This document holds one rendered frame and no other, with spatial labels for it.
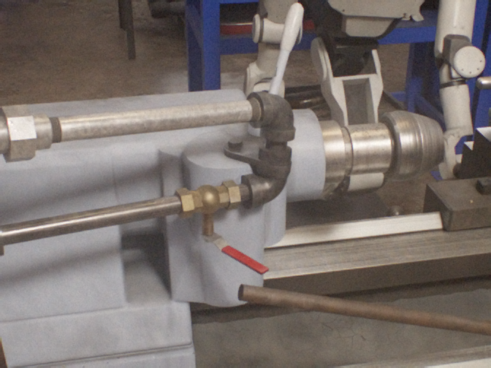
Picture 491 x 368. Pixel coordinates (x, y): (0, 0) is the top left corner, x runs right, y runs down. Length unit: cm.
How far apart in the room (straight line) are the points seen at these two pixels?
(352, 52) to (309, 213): 66
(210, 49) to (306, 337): 166
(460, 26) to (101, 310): 137
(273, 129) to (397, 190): 240
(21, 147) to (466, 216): 85
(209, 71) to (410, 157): 185
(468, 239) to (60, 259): 70
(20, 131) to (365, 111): 171
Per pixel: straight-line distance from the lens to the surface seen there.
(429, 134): 94
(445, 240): 126
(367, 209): 263
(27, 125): 61
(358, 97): 223
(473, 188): 134
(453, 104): 197
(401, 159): 92
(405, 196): 308
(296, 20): 83
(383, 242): 124
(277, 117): 72
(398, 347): 121
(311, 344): 120
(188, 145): 79
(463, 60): 196
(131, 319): 86
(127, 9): 444
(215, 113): 69
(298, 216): 256
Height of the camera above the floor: 151
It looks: 29 degrees down
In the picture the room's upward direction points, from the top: straight up
